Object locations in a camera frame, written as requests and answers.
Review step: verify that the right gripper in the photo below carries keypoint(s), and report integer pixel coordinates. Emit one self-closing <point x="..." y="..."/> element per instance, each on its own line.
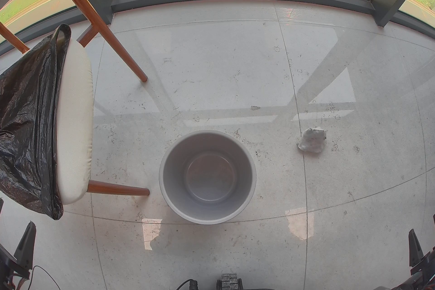
<point x="424" y="265"/>

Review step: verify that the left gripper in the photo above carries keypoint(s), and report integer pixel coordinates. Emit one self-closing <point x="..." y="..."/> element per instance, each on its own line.
<point x="13" y="266"/>

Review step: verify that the black plastic bag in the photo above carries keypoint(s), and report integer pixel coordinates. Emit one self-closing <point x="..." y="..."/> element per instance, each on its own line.
<point x="27" y="118"/>

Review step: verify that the pale grey trash bin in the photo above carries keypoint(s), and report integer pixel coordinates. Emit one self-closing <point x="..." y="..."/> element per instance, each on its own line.
<point x="208" y="176"/>

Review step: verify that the wooden chair with cream cushions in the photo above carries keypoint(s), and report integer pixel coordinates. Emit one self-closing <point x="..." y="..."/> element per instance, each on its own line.
<point x="76" y="118"/>

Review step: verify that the crumpled white paper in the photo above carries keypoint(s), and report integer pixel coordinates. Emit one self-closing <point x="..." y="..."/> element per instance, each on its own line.
<point x="312" y="140"/>

